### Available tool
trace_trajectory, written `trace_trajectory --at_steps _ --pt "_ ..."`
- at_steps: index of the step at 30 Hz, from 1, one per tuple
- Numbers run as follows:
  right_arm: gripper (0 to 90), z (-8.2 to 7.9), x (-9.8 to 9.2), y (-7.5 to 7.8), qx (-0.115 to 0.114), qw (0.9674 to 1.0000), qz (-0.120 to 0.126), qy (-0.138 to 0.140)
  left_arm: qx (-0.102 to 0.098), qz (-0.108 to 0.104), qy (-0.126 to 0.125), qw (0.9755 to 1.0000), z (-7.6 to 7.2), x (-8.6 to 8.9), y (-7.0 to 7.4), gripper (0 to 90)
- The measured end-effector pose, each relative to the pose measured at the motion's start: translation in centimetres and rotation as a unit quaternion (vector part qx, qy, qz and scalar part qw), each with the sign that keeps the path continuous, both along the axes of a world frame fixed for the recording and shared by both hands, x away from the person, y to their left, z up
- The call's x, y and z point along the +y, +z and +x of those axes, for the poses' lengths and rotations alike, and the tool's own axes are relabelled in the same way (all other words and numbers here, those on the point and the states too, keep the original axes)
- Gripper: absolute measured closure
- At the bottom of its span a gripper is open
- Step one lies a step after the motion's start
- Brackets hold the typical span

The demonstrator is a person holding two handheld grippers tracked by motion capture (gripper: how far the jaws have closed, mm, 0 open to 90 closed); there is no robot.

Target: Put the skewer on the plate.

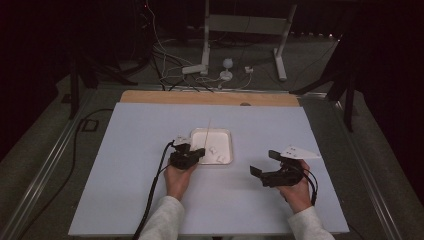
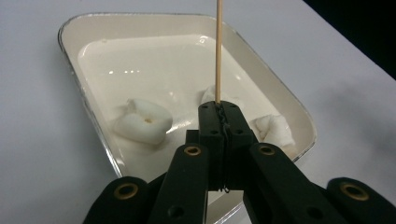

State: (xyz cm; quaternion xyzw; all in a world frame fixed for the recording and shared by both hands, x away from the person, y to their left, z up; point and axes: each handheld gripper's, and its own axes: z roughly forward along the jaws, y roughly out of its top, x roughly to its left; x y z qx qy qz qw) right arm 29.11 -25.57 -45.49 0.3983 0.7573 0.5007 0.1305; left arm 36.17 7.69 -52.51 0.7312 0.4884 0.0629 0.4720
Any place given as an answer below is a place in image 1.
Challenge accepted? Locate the person's left hand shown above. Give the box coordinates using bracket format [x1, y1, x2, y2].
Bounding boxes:
[163, 161, 198, 202]

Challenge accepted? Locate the person's right hand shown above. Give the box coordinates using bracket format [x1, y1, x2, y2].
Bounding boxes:
[274, 159, 313, 215]

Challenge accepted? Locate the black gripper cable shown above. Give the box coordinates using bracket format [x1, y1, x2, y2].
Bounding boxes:
[132, 140, 176, 240]
[299, 166, 319, 207]

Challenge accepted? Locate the black floor cable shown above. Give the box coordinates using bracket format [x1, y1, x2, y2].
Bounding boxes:
[15, 107, 115, 240]

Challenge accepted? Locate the black tripod stand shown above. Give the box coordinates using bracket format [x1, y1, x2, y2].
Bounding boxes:
[67, 54, 139, 120]
[289, 31, 357, 133]

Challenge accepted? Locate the pale blue table mat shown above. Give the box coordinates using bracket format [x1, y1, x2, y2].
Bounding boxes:
[67, 101, 350, 237]

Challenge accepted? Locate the white power strip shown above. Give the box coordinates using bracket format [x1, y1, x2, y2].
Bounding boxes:
[181, 63, 208, 75]

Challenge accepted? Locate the white rectangular tray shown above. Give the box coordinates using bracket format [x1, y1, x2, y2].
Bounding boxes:
[188, 127, 234, 167]

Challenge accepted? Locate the white round webcam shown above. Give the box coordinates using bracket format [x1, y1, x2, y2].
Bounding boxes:
[219, 57, 235, 82]

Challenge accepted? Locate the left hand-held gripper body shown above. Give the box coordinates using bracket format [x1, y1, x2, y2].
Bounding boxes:
[169, 134, 201, 171]

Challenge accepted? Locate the metal floor rail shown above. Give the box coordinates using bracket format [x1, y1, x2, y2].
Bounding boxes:
[0, 89, 98, 240]
[333, 99, 405, 240]

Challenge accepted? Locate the white metal stand frame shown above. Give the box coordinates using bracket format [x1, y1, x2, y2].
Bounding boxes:
[200, 0, 299, 82]

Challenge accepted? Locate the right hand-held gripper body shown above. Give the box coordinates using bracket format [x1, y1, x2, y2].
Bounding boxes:
[260, 145, 322, 189]

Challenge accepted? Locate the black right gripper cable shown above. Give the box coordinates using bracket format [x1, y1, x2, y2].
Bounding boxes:
[299, 166, 319, 207]

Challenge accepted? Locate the white floor cable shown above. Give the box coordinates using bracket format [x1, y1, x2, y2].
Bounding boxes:
[145, 3, 254, 91]

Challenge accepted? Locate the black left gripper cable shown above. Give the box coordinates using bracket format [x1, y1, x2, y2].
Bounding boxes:
[132, 140, 176, 240]

